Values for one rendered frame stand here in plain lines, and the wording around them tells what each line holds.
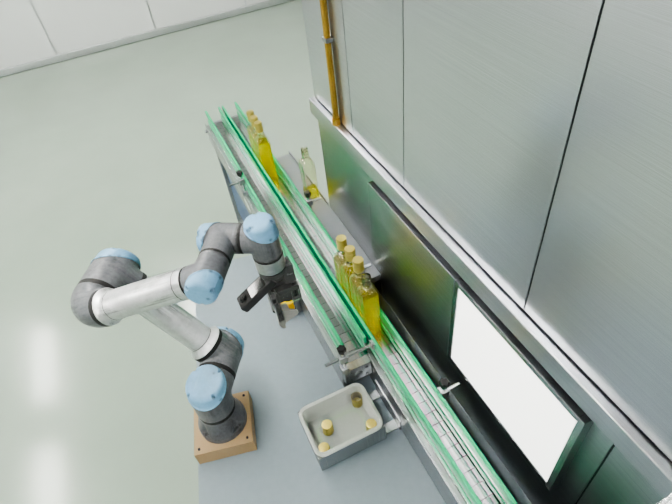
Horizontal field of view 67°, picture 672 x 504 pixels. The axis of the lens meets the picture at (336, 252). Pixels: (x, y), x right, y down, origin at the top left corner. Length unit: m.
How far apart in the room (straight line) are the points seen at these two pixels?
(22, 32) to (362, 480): 6.35
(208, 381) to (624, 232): 1.13
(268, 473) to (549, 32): 1.37
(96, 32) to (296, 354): 5.77
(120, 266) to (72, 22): 5.77
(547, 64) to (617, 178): 0.20
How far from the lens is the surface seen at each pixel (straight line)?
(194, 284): 1.11
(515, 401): 1.33
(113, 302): 1.31
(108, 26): 7.10
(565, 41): 0.84
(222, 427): 1.64
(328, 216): 2.16
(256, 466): 1.70
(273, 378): 1.83
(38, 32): 7.11
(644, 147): 0.79
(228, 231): 1.21
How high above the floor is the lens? 2.28
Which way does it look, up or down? 44 degrees down
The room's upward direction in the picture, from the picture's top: 8 degrees counter-clockwise
